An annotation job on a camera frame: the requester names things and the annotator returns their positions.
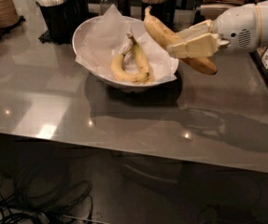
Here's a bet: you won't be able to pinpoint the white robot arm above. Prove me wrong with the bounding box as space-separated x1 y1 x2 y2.
167 0 268 58

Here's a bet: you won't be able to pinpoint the black floor cables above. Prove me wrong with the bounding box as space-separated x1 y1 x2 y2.
0 159 94 224

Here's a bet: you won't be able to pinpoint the glass shaker right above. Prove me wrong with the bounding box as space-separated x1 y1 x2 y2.
114 0 132 17

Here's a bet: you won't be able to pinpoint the white oval bowl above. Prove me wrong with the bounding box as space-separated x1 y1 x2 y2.
71 14 180 93

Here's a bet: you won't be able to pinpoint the black cutlery holder rear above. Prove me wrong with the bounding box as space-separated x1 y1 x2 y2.
66 0 89 25

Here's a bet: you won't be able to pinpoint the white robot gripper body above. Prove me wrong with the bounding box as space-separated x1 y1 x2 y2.
213 4 261 52

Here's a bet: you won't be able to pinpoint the black stirrer holder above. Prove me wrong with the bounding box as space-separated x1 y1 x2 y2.
141 0 176 28

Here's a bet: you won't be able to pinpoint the white paper bowl liner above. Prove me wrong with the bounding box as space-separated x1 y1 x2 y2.
75 4 179 86

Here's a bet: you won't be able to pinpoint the black cutlery holder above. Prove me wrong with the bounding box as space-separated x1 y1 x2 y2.
38 3 69 44
66 0 89 25

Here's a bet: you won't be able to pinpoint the left curved yellow banana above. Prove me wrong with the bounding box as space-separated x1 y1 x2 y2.
110 46 147 83

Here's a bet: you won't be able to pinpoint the black cutlery holder front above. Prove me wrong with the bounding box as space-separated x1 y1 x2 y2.
38 3 69 44

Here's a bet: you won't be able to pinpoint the black napkin holder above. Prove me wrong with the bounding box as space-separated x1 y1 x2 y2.
188 0 259 30

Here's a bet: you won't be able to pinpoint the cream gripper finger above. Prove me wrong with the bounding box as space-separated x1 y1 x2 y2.
176 20 214 38
167 33 219 59

